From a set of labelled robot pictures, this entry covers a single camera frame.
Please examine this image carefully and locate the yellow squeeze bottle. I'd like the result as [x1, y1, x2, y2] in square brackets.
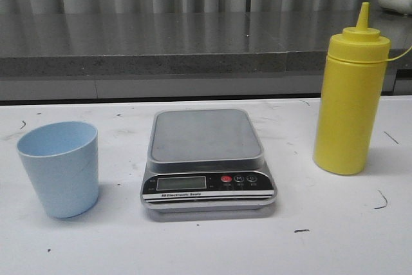
[313, 2, 392, 175]

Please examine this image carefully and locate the grey stone counter ledge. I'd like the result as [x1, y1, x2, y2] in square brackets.
[0, 10, 412, 77]

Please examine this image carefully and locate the light blue plastic cup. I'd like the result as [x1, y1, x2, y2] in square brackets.
[17, 121, 99, 218]

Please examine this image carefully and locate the silver electronic kitchen scale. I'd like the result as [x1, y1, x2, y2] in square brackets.
[140, 108, 277, 213]

